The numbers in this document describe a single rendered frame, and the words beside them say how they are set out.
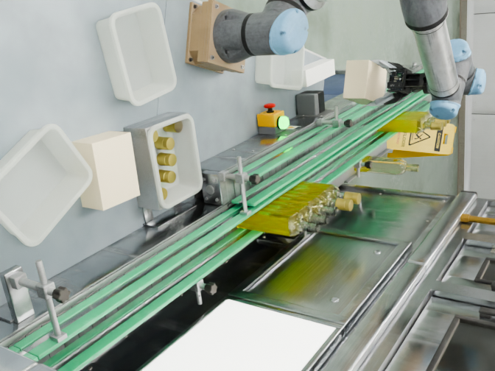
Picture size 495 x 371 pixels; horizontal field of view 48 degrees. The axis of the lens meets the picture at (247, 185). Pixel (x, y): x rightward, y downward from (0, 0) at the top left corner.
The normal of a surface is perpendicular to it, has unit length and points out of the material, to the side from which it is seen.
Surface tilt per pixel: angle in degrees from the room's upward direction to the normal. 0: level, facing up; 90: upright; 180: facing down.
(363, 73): 90
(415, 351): 90
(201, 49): 90
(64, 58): 0
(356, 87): 90
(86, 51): 0
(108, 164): 0
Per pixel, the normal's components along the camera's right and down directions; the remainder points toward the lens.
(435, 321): -0.11, -0.94
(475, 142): -0.56, 0.34
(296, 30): 0.76, 0.22
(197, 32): -0.56, -0.01
